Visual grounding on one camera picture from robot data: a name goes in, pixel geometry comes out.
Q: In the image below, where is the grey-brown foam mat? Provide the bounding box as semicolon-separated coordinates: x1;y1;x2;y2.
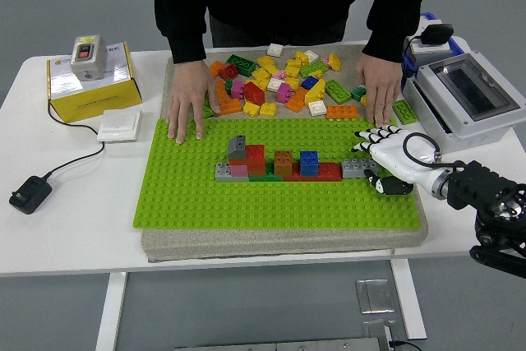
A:
140;40;429;264

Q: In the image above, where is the black power cord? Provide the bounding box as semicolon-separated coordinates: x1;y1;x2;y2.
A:
43;98;107;180

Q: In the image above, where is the thin black cable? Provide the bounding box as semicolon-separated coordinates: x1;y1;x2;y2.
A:
400;36;424;81

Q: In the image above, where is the person's left hand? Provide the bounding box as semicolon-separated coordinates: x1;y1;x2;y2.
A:
355;53;404;127

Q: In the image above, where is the grey push-button switch box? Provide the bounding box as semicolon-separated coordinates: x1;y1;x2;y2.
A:
69;34;109;81

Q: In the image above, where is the dark green flat brick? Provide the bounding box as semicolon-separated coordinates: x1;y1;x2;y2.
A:
248;162;284;182

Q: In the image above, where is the metal floor plate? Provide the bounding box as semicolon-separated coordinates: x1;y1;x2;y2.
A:
355;279;395;314
361;318;408;342

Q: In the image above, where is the white switch module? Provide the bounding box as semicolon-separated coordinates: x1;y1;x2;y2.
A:
417;16;443;34

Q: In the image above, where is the dark green six-stud brick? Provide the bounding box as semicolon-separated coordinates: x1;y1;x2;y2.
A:
225;53;256;77

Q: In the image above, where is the red square brick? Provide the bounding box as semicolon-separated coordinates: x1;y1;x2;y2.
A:
245;144;266;162

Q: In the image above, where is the brown square brick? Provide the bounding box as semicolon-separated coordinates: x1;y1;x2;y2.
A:
274;150;293;177

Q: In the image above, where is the black power adapter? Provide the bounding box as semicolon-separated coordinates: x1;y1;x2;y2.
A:
8;174;53;215

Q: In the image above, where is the green studded baseplate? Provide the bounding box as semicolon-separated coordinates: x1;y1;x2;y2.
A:
131;117;424;231

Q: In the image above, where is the grey eight-stud brick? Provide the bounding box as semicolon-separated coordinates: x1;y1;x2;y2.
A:
341;157;380;180

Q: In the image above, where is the red long brick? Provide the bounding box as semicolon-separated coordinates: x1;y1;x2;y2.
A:
283;161;344;182

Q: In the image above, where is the blue plastic bin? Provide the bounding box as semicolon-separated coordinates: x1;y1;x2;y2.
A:
400;12;466;81

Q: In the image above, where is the black charger plug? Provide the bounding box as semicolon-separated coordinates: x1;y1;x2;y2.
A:
419;23;455;46

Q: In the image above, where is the blue square brick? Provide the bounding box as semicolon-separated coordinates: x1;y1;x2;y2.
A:
299;150;320;178

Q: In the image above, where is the lime green six-stud brick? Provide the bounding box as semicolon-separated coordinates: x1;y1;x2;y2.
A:
324;79;352;104
392;99;418;124

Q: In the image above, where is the orange long brick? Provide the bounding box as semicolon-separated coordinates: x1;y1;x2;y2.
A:
325;104;360;120

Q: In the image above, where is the light grey brick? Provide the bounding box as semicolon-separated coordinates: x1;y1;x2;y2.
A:
214;161;250;182

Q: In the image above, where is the grey enclosure with clear lid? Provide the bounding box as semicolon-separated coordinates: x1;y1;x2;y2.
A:
401;49;526;154

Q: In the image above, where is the white table leg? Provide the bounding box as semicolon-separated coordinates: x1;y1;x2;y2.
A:
95;270;128;351
390;250;428;340

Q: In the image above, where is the white socket block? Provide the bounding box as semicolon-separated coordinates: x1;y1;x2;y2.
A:
404;36;452;56

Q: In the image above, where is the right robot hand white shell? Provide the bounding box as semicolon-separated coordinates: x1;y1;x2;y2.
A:
351;125;447;196

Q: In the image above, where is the yellow cardboard box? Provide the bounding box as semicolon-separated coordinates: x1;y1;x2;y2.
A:
46;40;144;123

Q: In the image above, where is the grey slope brick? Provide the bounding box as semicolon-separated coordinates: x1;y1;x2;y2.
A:
227;134;247;161

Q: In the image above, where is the large orange brick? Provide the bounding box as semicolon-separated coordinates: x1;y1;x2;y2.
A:
214;79;244;117

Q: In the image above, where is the black floor cable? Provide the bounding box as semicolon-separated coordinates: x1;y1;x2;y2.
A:
388;338;424;350

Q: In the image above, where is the grey metal base bar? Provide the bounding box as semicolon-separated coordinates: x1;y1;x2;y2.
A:
174;336;391;351

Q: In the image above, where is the red slope brick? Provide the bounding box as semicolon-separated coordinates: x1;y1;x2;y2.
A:
242;81;266;105

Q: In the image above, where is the white wall switch panel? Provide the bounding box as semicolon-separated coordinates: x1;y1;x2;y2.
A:
96;109;143;143

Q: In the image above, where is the person's right hand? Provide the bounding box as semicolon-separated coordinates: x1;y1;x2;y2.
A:
166;59;222;145

